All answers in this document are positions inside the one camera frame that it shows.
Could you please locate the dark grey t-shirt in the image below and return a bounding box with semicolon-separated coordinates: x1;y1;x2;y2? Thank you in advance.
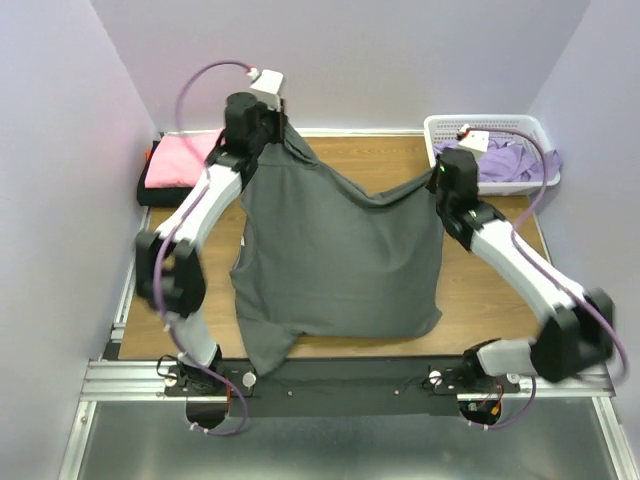
230;126;444;375

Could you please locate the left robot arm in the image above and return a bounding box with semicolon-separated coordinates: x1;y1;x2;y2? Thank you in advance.
135;90;286;395

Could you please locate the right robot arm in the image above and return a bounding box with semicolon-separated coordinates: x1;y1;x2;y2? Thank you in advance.
427;148;614;392

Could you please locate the white plastic laundry basket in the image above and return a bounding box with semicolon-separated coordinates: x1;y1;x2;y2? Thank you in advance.
424;114;562;196

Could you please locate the purple t-shirt in basket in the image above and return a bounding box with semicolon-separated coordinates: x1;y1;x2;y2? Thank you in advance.
433;136;562;183

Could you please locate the folded pink t-shirt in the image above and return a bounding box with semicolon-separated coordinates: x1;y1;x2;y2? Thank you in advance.
144;129;221;188

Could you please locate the folded black t-shirt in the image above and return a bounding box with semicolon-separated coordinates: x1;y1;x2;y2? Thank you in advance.
135;150;192;208

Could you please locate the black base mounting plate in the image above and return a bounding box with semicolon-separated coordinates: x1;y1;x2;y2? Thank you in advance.
157;355;520;426

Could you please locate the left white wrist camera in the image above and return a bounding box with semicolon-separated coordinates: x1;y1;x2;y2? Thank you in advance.
247;67;285;112

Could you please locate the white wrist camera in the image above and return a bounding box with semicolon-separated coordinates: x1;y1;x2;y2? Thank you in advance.
456;124;490;160
247;67;285;112

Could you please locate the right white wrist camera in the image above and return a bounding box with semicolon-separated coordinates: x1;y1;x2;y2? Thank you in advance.
456;124;490;160

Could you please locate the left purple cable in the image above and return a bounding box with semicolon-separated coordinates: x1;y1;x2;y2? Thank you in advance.
152;60;256;436

